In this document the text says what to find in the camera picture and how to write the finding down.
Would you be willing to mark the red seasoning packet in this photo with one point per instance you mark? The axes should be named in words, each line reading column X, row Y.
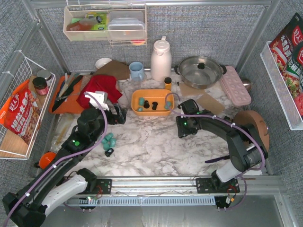
column 285, row 42

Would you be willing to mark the white small bowl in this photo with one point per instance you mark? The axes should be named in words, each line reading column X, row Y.
column 102, row 62

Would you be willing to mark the orange snack bag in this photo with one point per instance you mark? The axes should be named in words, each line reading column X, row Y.
column 19, row 114

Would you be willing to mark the white wire basket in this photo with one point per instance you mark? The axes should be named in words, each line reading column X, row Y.
column 291, row 113
column 11, row 145

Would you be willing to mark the purple handled utensil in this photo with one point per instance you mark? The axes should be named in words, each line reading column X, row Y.
column 217, row 159

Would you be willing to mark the green seasoning packet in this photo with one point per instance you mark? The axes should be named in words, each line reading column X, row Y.
column 293, row 76

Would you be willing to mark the yellow spice bottle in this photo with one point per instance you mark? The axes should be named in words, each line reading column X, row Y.
column 168, row 83

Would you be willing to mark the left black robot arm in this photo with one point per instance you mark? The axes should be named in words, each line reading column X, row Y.
column 30, row 206

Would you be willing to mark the black coffee capsule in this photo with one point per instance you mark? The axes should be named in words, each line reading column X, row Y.
column 154, row 105
column 146, row 104
column 109, row 152

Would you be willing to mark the light blue mug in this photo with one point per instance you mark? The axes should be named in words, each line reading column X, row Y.
column 137, row 71

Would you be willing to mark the right white wire basket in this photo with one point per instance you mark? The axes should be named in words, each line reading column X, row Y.
column 291, row 113

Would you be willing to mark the orange plastic storage basket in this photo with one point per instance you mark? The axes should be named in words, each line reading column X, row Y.
column 161, row 96

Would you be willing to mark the brown cardboard sheet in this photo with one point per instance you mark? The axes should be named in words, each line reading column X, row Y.
column 207, row 102

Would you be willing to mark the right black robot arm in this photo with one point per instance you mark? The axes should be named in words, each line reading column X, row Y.
column 246, row 148

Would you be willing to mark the black handled knife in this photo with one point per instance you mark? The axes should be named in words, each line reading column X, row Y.
column 69, row 89

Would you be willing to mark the red lid jar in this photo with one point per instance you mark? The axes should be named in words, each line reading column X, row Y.
column 40, row 86

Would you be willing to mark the pink egg tray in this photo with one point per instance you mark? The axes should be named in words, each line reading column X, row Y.
column 233, row 87

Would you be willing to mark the clear lidded food containers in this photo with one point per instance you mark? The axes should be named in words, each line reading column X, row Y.
column 126, row 25

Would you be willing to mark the white thermos jug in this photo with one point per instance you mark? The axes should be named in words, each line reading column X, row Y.
column 161, row 60

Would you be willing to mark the white wall storage basket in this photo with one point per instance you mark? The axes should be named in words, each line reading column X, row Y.
column 89, row 22

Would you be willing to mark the small brown cardboard piece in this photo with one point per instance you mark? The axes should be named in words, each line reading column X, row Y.
column 189, row 91

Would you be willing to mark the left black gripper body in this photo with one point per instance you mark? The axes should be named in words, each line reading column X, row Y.
column 116, row 116

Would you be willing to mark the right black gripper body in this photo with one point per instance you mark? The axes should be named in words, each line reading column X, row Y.
column 181, row 126

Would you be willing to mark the left white wire basket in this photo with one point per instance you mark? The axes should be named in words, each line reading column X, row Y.
column 11, row 145

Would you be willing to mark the steel pot with glass lid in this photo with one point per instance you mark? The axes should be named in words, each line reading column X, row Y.
column 200, row 72

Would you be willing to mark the red cloth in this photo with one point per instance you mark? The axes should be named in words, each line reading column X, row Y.
column 100, row 82

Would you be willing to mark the orange round object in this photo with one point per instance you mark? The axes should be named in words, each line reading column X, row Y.
column 46, row 159

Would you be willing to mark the silver lid jar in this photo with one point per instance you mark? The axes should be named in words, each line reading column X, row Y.
column 45, row 74

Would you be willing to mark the brown folded cloth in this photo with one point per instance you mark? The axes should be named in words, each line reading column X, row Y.
column 114, row 68

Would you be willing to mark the round wooden board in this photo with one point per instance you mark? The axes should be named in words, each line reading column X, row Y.
column 254, row 118

